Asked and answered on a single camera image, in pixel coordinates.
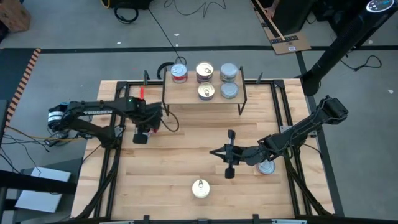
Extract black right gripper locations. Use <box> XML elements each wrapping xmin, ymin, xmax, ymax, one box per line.
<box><xmin>210</xmin><ymin>129</ymin><xmax>246</xmax><ymax>179</ymax></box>

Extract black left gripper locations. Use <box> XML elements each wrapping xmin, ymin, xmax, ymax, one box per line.
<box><xmin>133</xmin><ymin>104</ymin><xmax>164</xmax><ymax>144</ymax></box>

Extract red label can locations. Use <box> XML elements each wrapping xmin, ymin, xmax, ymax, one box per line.
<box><xmin>170</xmin><ymin>63</ymin><xmax>188</xmax><ymax>78</ymax></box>

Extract wooden shelf with black legs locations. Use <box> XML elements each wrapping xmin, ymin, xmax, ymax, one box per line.
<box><xmin>160</xmin><ymin>65</ymin><xmax>248</xmax><ymax>116</ymax></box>

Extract black power adapter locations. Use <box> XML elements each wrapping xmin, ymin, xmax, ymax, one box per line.
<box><xmin>45</xmin><ymin>129</ymin><xmax>70</xmax><ymax>147</ymax></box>

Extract black equipment case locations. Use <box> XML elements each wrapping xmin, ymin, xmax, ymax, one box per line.
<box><xmin>101</xmin><ymin>0</ymin><xmax>154</xmax><ymax>11</ymax></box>

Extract flattened cardboard sheet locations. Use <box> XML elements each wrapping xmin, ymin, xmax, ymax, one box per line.
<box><xmin>253</xmin><ymin>0</ymin><xmax>312</xmax><ymax>55</ymax></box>

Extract orange black hazard strip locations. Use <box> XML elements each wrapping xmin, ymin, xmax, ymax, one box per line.
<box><xmin>5</xmin><ymin>47</ymin><xmax>42</xmax><ymax>128</ymax></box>

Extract white flat box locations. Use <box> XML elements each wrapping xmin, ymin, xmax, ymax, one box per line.
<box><xmin>14</xmin><ymin>166</ymin><xmax>72</xmax><ymax>214</ymax></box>

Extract black horizontal beam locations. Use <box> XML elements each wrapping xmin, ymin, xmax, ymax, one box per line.
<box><xmin>0</xmin><ymin>169</ymin><xmax>78</xmax><ymax>196</ymax></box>

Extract thin wooden stick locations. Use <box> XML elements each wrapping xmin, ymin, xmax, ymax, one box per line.
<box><xmin>254</xmin><ymin>0</ymin><xmax>286</xmax><ymax>41</ymax></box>

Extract black flat panel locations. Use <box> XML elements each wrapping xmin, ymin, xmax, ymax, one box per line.
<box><xmin>270</xmin><ymin>0</ymin><xmax>315</xmax><ymax>35</ymax></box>

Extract brown cardboard box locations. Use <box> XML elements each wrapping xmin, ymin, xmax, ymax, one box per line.
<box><xmin>0</xmin><ymin>0</ymin><xmax>32</xmax><ymax>34</ymax></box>

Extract black tower fan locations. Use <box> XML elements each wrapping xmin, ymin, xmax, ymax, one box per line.
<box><xmin>299</xmin><ymin>0</ymin><xmax>398</xmax><ymax>98</ymax></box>

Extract black floor equipment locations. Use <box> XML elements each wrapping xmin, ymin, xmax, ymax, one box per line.
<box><xmin>311</xmin><ymin>0</ymin><xmax>369</xmax><ymax>32</ymax></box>

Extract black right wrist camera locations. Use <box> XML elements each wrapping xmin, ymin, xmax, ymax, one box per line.
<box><xmin>233</xmin><ymin>146</ymin><xmax>245</xmax><ymax>161</ymax></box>

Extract black aluminium rig frame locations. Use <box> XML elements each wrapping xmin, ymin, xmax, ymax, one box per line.
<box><xmin>71</xmin><ymin>70</ymin><xmax>345</xmax><ymax>224</ymax></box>

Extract thick black hose loop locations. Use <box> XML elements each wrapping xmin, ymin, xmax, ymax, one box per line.
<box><xmin>156</xmin><ymin>61</ymin><xmax>182</xmax><ymax>80</ymax></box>

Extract long black floor cable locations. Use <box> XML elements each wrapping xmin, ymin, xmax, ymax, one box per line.
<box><xmin>147</xmin><ymin>7</ymin><xmax>188</xmax><ymax>68</ymax></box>

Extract black coiled floor cable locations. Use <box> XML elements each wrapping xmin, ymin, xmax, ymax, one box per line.
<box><xmin>113</xmin><ymin>5</ymin><xmax>140</xmax><ymax>26</ymax></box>

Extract thin squiggly black floor cable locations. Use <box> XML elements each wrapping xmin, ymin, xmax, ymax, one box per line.
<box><xmin>163</xmin><ymin>0</ymin><xmax>231</xmax><ymax>19</ymax></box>

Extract orange floor cable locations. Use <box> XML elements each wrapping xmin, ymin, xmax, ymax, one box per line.
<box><xmin>5</xmin><ymin>124</ymin><xmax>91</xmax><ymax>142</ymax></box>

